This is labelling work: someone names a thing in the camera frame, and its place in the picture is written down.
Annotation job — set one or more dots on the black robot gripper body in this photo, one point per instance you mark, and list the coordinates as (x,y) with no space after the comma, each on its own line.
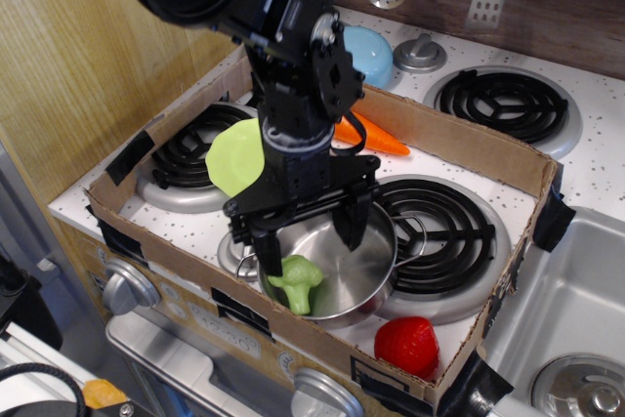
(296,185)

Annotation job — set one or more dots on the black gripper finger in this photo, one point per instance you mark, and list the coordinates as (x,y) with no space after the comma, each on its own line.
(350,217)
(268,252)

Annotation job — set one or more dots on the green toy broccoli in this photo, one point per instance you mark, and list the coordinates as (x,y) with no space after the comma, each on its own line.
(299,277)

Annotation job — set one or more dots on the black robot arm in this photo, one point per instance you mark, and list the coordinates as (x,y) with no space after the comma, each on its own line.
(306,83)

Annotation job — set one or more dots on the stainless steel pan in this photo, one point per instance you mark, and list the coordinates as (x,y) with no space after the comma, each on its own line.
(355,283)

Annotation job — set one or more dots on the silver stove top knob front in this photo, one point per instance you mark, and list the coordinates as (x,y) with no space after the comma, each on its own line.
(237,259)

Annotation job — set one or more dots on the silver stove knob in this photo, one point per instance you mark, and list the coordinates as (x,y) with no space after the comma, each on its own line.
(237,259)
(420,55)

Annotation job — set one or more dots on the light green plastic plate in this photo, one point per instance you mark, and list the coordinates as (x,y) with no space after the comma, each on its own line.
(235,159)

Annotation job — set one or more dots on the orange toy carrot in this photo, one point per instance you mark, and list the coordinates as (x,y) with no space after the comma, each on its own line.
(376,138)

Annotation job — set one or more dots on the front right black burner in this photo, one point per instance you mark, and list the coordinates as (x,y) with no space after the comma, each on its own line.
(451,248)

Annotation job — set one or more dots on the black burner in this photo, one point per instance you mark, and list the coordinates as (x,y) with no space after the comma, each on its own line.
(175,178)
(451,248)
(523,104)

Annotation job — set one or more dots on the front left black burner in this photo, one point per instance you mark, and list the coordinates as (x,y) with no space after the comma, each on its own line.
(175,178)

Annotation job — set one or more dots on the brown cardboard fence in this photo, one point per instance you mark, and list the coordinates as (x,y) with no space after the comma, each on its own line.
(490,160)

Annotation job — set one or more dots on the red toy strawberry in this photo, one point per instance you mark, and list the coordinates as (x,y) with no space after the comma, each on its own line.
(410,344)

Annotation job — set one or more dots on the light blue plastic bowl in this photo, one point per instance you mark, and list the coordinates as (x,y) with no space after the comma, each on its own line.
(372,55)

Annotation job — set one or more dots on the silver oven knob left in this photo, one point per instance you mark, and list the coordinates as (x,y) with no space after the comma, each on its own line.
(127,288)

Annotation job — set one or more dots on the silver oven knob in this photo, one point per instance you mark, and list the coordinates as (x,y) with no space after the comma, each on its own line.
(127,288)
(316,394)

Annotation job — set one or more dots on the silver oven knob right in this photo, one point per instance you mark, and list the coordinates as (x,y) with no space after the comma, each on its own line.
(316,394)

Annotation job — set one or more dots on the silver stove top knob back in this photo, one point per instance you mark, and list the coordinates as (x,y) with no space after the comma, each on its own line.
(420,55)

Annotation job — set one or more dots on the back right black burner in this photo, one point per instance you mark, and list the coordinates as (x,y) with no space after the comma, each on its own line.
(523,104)

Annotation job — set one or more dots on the orange object bottom left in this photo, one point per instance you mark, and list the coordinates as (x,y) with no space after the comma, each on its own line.
(99,393)

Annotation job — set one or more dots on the silver sink basin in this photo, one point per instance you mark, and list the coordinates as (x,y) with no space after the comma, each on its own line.
(568,301)

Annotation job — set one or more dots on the hanging silver slotted spatula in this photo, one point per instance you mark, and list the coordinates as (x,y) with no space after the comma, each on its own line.
(484,14)

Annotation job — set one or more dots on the silver sink drain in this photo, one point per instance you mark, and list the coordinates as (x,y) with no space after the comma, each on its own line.
(579,385)

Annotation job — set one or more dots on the silver oven door handle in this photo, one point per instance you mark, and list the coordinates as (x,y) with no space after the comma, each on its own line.
(184,368)

